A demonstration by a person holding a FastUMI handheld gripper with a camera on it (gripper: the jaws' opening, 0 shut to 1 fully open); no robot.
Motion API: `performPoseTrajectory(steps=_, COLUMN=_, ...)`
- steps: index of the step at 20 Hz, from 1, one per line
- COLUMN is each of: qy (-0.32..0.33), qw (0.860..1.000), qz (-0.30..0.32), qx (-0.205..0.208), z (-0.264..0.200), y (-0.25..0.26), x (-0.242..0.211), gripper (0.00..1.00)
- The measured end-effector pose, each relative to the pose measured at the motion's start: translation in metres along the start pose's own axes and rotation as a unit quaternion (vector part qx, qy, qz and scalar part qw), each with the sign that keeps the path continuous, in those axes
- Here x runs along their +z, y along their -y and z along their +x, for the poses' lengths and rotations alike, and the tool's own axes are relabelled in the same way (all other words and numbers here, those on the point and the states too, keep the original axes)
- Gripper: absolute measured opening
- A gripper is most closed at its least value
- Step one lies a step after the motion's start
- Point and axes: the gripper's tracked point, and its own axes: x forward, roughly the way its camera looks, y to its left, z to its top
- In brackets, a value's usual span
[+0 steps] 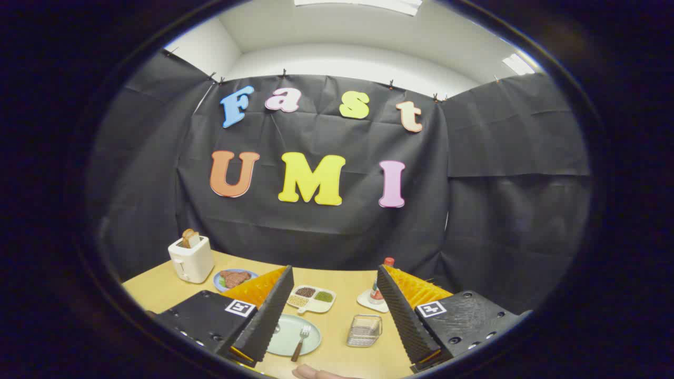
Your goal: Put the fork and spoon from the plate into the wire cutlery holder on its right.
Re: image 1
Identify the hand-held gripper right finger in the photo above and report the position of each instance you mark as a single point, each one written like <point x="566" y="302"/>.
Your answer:
<point x="405" y="326"/>

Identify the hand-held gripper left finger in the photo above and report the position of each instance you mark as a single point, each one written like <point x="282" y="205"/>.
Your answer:
<point x="263" y="326"/>

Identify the light green plate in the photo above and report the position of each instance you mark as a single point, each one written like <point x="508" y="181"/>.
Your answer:
<point x="287" y="337"/>

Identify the red-capped plastic water bottle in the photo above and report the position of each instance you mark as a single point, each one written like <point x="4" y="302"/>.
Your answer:
<point x="376" y="295"/>

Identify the white square coaster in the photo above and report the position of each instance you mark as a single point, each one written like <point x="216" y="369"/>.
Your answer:
<point x="366" y="306"/>

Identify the blue plate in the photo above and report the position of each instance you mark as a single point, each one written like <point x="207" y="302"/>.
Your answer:
<point x="255" y="274"/>

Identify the brown steak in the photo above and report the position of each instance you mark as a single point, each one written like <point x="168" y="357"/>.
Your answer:
<point x="236" y="278"/>

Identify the white divided bean tray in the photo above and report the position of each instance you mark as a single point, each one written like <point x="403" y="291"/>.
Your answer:
<point x="316" y="307"/>

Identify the white toaster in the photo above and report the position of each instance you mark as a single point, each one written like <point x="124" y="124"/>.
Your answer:
<point x="192" y="260"/>

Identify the black backdrop cloth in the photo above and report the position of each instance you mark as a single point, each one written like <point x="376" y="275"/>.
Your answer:
<point x="326" y="231"/>

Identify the toasted bread slices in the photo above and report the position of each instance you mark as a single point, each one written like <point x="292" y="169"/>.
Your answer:
<point x="189" y="238"/>

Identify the ceiling light panel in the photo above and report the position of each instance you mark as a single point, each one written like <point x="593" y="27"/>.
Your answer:
<point x="363" y="4"/>
<point x="518" y="64"/>

